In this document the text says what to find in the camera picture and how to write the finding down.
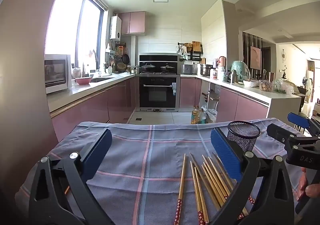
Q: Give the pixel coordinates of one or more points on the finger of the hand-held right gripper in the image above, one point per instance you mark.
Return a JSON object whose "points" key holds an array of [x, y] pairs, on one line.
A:
{"points": [[277, 131], [298, 120]]}

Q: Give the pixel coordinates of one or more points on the wall clock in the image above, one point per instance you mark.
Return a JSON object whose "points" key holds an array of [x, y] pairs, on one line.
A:
{"points": [[284, 55]]}

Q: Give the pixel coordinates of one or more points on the wall painting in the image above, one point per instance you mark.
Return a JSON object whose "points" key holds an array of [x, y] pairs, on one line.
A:
{"points": [[255, 57]]}

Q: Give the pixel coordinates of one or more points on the black wall rack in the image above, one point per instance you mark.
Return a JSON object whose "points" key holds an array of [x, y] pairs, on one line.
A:
{"points": [[190, 54]]}

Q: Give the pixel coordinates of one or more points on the white microwave oven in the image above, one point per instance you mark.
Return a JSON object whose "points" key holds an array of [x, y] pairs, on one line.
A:
{"points": [[56, 73]]}

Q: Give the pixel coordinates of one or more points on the white water heater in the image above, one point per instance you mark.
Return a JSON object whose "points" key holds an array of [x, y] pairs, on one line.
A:
{"points": [[115, 28]]}

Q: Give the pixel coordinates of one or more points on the pink bowl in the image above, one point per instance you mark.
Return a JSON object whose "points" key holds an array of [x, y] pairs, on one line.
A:
{"points": [[83, 80]]}

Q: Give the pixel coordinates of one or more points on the steel stockpot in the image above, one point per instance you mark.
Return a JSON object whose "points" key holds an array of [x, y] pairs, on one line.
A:
{"points": [[206, 69]]}

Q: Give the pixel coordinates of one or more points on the person's right hand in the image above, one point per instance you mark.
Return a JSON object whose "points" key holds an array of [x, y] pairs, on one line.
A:
{"points": [[313, 190]]}

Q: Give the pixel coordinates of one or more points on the standing fan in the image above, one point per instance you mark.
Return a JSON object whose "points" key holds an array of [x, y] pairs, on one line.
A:
{"points": [[305, 81]]}

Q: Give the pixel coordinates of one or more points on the pot with glass lid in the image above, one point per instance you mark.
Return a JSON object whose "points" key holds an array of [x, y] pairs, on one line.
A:
{"points": [[167, 67], [148, 66]]}

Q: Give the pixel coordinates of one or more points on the pink cabinets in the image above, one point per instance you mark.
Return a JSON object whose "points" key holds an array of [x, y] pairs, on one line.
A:
{"points": [[230, 102], [95, 105], [132, 22]]}

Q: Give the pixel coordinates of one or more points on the black built-in oven stove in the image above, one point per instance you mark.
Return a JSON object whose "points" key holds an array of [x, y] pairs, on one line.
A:
{"points": [[158, 90]]}

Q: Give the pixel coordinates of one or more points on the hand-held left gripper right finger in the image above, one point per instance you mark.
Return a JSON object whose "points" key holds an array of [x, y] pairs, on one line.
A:
{"points": [[225, 151]]}

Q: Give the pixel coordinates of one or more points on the blue plaid tablecloth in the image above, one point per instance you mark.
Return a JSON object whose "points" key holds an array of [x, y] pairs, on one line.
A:
{"points": [[150, 152]]}

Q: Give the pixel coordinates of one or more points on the yellow cooking oil bottle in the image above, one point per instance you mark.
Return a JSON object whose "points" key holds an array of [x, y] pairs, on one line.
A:
{"points": [[195, 116]]}

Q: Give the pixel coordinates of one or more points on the black mesh utensil holder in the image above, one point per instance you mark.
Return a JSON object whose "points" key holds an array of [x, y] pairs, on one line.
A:
{"points": [[243, 136]]}

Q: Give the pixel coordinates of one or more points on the bunch of wooden chopsticks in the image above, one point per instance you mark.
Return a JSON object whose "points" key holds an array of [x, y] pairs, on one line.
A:
{"points": [[213, 181]]}

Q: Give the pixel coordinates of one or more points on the kitchen window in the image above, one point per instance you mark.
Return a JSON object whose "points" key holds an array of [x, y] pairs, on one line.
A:
{"points": [[72, 27]]}

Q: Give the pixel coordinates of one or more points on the white plastic bag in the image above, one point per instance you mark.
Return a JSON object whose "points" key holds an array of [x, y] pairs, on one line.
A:
{"points": [[210, 115]]}

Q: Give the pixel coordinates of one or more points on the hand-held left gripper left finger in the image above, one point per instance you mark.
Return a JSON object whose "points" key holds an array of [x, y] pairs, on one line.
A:
{"points": [[100, 151]]}

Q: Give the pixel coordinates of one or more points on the silver countertop appliance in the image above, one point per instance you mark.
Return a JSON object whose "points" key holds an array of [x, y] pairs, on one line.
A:
{"points": [[186, 69]]}

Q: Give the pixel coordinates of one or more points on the mint green appliance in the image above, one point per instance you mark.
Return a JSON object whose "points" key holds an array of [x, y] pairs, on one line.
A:
{"points": [[238, 69]]}

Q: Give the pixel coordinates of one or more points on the pink upper cabinets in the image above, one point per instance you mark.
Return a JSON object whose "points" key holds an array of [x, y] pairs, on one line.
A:
{"points": [[132, 22]]}

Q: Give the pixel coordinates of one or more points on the wooden cutting board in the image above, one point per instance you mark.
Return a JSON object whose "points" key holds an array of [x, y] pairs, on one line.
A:
{"points": [[196, 46]]}

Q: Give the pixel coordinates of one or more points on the bag of green vegetables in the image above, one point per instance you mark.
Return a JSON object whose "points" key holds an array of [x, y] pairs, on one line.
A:
{"points": [[282, 86]]}

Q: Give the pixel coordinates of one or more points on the kitchen faucet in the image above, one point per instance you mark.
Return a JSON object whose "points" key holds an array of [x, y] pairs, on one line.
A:
{"points": [[93, 61]]}

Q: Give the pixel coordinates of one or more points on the pink lower cabinets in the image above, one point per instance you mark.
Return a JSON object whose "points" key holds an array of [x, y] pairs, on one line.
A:
{"points": [[95, 105], [230, 102]]}

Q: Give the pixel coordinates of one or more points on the glass food container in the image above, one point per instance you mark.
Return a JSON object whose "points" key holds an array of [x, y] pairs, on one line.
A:
{"points": [[265, 86]]}

